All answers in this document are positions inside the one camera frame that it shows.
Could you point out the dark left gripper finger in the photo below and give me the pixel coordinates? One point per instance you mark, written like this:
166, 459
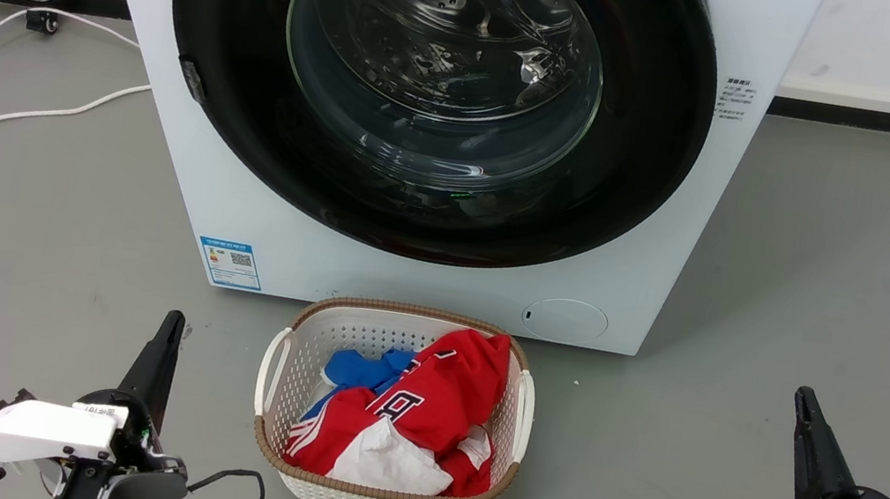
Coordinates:
156, 369

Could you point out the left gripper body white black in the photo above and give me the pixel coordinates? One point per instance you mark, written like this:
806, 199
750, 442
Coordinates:
46, 429

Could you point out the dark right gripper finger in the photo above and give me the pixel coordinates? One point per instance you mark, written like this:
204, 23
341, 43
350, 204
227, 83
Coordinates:
818, 456

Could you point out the white front-load washing machine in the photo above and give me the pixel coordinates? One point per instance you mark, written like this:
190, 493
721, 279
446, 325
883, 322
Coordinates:
439, 284

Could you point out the black round washing machine door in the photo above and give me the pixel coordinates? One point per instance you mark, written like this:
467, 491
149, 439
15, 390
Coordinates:
240, 74

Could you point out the white plastic laundry basket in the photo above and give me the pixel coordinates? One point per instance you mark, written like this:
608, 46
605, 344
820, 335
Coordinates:
282, 375

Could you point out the blue energy label sticker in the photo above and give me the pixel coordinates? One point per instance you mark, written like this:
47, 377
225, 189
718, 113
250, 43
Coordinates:
230, 263

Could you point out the blue garment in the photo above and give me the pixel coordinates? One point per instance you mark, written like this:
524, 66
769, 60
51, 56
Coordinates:
359, 368

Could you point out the white cloth garment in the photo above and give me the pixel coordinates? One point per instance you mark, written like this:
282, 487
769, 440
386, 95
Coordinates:
389, 462

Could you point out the red white sports jersey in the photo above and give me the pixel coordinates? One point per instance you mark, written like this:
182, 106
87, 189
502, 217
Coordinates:
440, 392

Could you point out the round white filter cover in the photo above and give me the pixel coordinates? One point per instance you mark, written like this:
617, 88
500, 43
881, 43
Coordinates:
565, 319

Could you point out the black text label sticker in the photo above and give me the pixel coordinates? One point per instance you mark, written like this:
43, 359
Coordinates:
737, 98

